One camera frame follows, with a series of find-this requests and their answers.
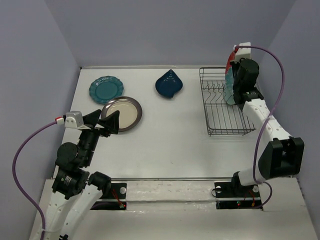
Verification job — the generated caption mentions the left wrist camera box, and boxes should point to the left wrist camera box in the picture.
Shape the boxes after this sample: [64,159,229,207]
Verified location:
[55,111,84,129]

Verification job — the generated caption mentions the silver rimmed cream plate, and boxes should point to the silver rimmed cream plate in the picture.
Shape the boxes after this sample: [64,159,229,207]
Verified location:
[100,96,143,132]

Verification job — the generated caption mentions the red teal floral plate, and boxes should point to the red teal floral plate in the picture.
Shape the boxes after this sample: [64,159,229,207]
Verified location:
[224,50,235,88]

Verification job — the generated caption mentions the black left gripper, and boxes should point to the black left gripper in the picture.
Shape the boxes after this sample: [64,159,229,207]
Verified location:
[79,108,121,165]

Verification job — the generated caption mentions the light green round plate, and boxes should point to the light green round plate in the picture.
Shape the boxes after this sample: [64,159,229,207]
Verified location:
[223,83,236,106]

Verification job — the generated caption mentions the black wire dish rack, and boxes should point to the black wire dish rack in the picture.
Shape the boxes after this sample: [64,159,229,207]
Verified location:
[199,66,256,136]

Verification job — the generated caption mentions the navy leaf shaped dish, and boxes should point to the navy leaf shaped dish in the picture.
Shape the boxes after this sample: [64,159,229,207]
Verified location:
[155,69,183,99]

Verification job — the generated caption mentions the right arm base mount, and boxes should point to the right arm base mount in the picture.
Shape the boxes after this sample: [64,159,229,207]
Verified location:
[211,181,262,210]

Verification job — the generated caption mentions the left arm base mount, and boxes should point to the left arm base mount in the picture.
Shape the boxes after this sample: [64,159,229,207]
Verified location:
[91,182,127,211]

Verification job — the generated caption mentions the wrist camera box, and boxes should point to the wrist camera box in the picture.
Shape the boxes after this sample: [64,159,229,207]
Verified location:
[55,111,84,129]
[234,42,252,63]

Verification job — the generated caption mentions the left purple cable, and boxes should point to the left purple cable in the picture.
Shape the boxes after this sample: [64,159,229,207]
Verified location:
[11,119,61,240]

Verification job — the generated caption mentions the teal scalloped plate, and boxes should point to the teal scalloped plate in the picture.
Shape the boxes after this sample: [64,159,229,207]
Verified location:
[88,75,124,105]

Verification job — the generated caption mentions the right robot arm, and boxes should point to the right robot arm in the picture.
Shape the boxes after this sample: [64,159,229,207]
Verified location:
[230,58,305,196]

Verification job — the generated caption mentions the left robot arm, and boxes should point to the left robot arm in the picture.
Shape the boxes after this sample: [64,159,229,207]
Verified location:
[33,109,120,240]

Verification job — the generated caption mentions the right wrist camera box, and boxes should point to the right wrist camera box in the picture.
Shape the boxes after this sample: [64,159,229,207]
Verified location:
[234,42,252,63]

